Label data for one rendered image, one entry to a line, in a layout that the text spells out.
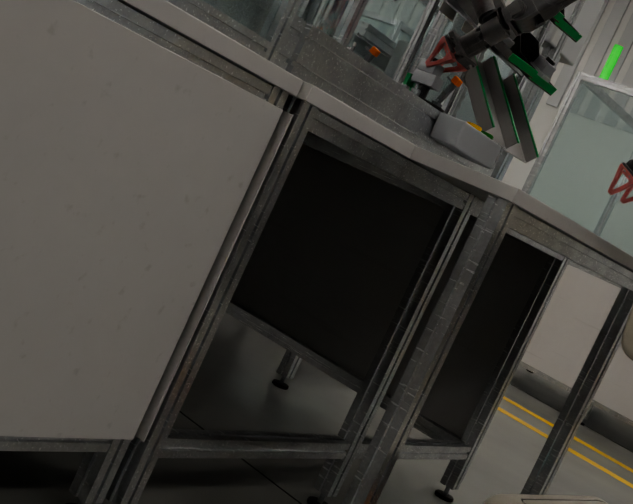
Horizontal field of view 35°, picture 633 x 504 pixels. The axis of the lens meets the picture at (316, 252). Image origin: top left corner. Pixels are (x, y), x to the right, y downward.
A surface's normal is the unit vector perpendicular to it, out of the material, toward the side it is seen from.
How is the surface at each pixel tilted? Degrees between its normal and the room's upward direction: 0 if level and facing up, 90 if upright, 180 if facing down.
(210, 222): 90
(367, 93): 90
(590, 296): 90
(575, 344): 90
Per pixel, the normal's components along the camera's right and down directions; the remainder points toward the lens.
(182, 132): 0.74, 0.39
